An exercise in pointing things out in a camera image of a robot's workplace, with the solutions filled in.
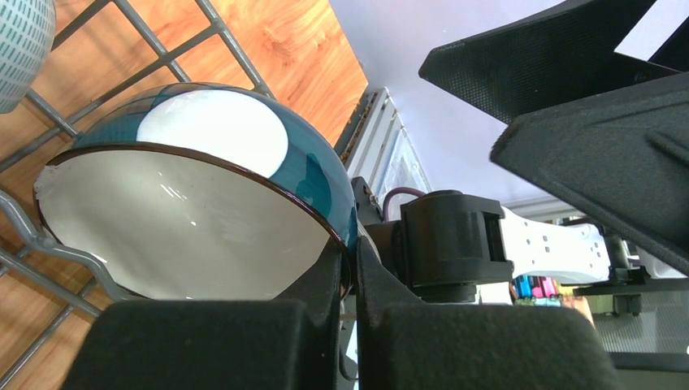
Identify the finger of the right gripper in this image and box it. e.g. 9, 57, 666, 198
418, 0, 658, 125
490, 73, 688, 262

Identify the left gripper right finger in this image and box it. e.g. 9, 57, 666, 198
357, 238, 623, 389

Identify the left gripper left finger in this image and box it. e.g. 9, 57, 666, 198
63, 240, 343, 389

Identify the teal white dotted bowl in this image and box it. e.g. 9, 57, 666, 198
32, 82, 359, 302

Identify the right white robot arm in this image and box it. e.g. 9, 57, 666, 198
419, 1, 688, 284

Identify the light blue striped bowl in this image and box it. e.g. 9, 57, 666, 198
1, 0, 56, 114

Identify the grey wire dish rack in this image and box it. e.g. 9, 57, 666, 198
1, 1, 266, 389

